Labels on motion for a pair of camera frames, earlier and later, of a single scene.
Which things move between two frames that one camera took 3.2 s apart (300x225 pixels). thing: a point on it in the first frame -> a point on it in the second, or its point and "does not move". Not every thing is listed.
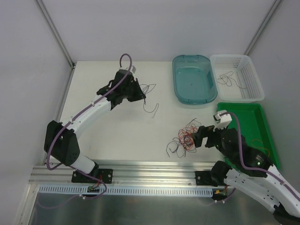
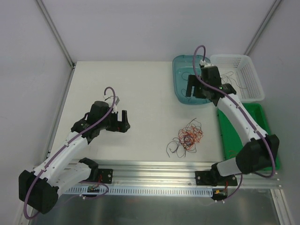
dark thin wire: x=147 y=88 -> x=181 y=91
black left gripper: x=133 y=88 -> x=119 y=125
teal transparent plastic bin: x=194 y=81 does not move
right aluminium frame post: x=261 y=26 does not move
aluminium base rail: x=128 y=172 does not move
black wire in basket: x=225 y=78 does not move
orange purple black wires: x=185 y=141 does not move
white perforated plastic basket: x=236 y=78 does not move
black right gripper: x=209 y=136 -> x=197 y=89
